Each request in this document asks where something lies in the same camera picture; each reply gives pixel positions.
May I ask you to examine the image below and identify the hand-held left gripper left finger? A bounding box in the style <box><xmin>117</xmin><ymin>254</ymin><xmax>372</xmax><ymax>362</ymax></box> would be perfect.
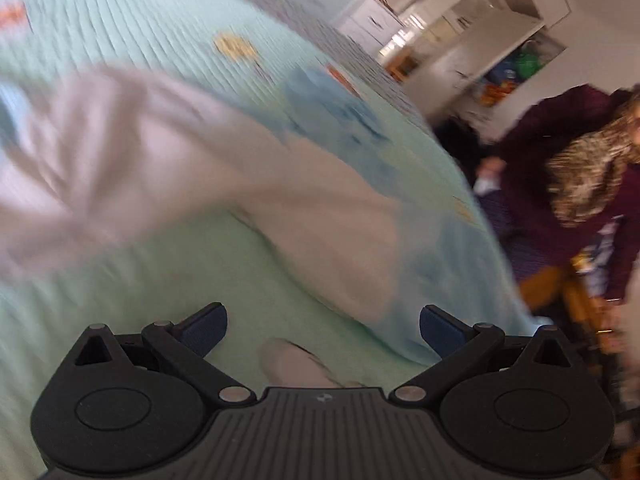
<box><xmin>75</xmin><ymin>301</ymin><xmax>257</xmax><ymax>407</ymax></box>

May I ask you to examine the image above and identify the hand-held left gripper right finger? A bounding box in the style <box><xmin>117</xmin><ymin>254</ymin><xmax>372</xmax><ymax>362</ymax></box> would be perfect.
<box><xmin>389</xmin><ymin>304</ymin><xmax>581</xmax><ymax>407</ymax></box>

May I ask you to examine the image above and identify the pale grey-lilac garment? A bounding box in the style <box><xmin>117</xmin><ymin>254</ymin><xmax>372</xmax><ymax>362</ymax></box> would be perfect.
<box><xmin>0</xmin><ymin>65</ymin><xmax>401</xmax><ymax>323</ymax></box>

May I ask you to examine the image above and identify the person's right forearm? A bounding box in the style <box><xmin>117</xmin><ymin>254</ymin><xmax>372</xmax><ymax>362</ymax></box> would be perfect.
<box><xmin>497</xmin><ymin>102</ymin><xmax>568</xmax><ymax>196</ymax></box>

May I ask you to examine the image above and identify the orange toy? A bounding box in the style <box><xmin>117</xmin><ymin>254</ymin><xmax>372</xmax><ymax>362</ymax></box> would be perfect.
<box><xmin>477</xmin><ymin>80</ymin><xmax>516</xmax><ymax>108</ymax></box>

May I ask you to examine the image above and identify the small white cloth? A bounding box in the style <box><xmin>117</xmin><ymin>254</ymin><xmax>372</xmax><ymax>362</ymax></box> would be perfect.
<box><xmin>260</xmin><ymin>337</ymin><xmax>366</xmax><ymax>390</ymax></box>

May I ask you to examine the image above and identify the green bag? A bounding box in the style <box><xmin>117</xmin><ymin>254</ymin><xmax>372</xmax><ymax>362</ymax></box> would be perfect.
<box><xmin>515</xmin><ymin>50</ymin><xmax>543</xmax><ymax>78</ymax></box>

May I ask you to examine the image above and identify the yellow wooden furniture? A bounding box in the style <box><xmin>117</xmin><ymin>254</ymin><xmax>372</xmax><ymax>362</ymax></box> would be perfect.
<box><xmin>517</xmin><ymin>260</ymin><xmax>616</xmax><ymax>351</ymax></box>

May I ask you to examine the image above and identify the white wardrobe with glass doors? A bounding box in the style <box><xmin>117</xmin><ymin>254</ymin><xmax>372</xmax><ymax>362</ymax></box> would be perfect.
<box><xmin>330</xmin><ymin>0</ymin><xmax>571</xmax><ymax>111</ymax></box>

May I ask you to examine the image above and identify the person's body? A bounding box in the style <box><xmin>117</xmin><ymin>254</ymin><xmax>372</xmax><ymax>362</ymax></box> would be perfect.
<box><xmin>500</xmin><ymin>85</ymin><xmax>640</xmax><ymax>306</ymax></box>

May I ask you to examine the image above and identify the mint quilted bee bedspread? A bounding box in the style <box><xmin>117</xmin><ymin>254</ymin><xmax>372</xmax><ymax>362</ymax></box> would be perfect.
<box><xmin>0</xmin><ymin>0</ymin><xmax>531</xmax><ymax>461</ymax></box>

